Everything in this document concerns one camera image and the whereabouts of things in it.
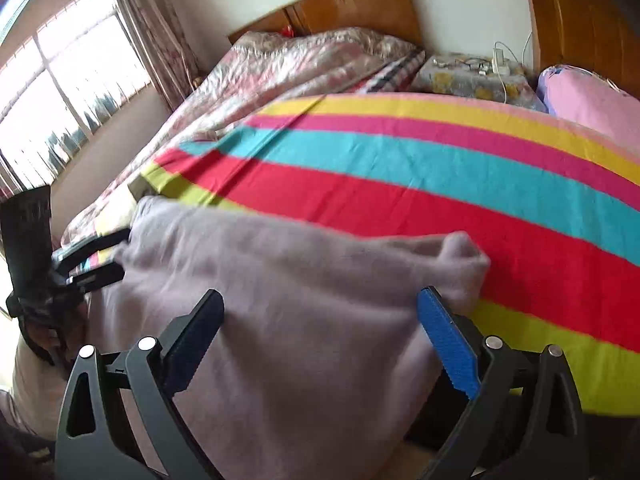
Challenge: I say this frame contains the floral cloth covered nightstand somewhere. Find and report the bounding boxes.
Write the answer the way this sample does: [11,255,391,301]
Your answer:
[410,52,548,113]

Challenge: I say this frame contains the brown wooden headboard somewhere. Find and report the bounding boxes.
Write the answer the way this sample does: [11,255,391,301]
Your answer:
[228,0,425,48]

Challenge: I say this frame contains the white charger cable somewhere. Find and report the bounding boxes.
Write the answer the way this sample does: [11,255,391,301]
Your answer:
[499,30,535,105]

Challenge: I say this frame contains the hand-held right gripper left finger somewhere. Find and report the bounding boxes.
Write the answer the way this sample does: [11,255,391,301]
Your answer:
[54,288,226,480]

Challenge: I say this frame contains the pink floral curtain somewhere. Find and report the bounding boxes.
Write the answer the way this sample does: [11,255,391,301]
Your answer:
[102,0,206,111]

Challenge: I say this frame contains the pink pillow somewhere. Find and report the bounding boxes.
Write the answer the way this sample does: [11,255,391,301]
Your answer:
[536,63,640,136]

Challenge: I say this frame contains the mauve pants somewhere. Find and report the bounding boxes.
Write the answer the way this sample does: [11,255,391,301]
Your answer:
[82,195,491,480]

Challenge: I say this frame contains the red black checkered bed sheet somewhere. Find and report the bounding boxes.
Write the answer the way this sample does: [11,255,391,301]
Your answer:
[360,50,426,95]

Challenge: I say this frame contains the brown wooden cabinet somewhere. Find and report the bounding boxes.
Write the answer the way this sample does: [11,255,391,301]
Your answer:
[520,0,640,98]

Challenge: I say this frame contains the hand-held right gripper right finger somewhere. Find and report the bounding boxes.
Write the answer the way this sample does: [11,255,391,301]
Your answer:
[416,286,591,480]

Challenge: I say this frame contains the barred window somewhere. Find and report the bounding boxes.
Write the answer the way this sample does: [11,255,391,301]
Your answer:
[0,0,153,196]

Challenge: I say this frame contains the pink floral quilt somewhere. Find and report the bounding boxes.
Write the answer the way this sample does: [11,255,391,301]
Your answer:
[60,26,426,241]

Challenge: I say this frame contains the rainbow striped blanket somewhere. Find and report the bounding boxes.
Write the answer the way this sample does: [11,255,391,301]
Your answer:
[60,91,640,418]

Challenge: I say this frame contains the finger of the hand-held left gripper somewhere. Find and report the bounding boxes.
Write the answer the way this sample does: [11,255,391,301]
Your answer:
[52,228,132,273]
[67,262,126,293]

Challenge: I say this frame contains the person's left hand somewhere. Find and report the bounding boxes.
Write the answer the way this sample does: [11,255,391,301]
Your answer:
[22,307,88,368]

